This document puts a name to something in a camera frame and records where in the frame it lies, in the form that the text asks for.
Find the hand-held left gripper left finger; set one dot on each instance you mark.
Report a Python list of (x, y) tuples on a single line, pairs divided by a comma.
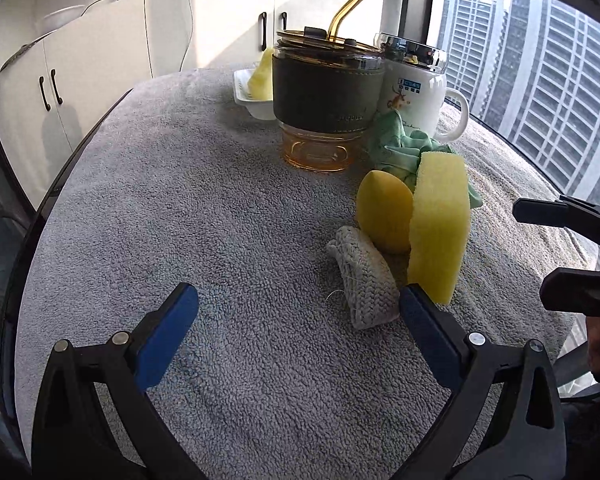
[(167, 335)]

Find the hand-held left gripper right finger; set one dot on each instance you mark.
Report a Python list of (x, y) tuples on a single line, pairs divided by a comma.
[(430, 340)]

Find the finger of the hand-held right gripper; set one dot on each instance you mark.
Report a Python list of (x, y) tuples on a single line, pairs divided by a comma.
[(575, 290), (565, 212)]

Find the grey knitted cloth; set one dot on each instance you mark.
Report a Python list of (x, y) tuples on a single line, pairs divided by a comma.
[(365, 275)]

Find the yellow rectangular sponge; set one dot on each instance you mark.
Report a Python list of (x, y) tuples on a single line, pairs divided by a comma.
[(437, 230), (262, 77)]

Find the white plastic tray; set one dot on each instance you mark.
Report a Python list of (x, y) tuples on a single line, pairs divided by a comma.
[(244, 99)]

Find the apartment building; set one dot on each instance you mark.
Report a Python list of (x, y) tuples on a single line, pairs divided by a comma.
[(472, 45), (560, 85)]

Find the grey towel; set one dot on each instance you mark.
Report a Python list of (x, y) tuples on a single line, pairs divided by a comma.
[(205, 210)]

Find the yellow egg-shaped sponge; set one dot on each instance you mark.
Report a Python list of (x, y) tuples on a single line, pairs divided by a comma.
[(382, 210)]

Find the green cloth scrunchie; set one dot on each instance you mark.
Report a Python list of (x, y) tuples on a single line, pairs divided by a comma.
[(400, 146)]

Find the white mug with chrome lid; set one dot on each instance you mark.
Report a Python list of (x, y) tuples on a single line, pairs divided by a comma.
[(415, 105)]

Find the glass cup with dark sleeve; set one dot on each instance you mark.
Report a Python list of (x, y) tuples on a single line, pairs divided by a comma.
[(325, 95)]

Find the white cabinet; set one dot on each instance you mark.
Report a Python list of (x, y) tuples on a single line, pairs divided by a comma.
[(105, 60)]

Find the amber glass straw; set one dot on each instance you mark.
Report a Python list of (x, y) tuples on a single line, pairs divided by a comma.
[(352, 5)]

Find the grey rag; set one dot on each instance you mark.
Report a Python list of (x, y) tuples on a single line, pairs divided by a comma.
[(17, 57)]

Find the black window frame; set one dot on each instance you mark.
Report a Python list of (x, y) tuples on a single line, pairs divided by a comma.
[(416, 0)]

